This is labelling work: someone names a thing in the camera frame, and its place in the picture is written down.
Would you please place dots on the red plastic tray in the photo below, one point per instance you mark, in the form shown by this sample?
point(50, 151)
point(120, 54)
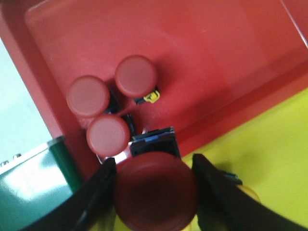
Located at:
point(220, 62)

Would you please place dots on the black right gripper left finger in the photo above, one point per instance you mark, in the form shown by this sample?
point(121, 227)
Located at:
point(90, 208)

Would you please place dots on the red mushroom push button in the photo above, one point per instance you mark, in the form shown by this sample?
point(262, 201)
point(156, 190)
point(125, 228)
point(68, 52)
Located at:
point(136, 77)

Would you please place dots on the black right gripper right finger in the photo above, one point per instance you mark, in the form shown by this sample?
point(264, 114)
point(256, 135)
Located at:
point(224, 207)

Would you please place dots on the metal conveyor end bracket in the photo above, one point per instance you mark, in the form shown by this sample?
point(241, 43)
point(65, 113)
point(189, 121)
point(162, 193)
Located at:
point(23, 157)

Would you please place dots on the yellow plastic tray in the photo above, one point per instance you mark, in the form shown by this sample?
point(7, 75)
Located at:
point(267, 158)

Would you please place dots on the green conveyor belt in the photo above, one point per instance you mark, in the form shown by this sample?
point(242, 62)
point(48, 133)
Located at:
point(34, 183)

